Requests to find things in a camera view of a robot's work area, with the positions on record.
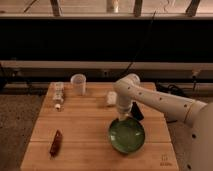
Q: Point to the green ceramic bowl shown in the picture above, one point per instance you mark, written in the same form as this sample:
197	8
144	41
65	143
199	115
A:
126	136

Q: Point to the black smartphone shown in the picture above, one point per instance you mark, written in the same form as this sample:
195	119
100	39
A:
136	112

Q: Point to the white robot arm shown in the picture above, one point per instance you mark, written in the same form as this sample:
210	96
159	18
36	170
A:
194	113

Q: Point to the clear plastic cup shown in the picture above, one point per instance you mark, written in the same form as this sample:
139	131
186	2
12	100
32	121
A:
78	82

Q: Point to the clear plastic bottle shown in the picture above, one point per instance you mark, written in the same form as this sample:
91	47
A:
58	96

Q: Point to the translucent gripper tool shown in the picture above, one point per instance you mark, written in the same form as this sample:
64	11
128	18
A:
123	116

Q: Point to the red brown pocket knife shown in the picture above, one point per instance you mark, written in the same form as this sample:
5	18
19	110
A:
56	144

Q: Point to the small white box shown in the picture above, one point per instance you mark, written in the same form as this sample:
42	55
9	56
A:
111	98

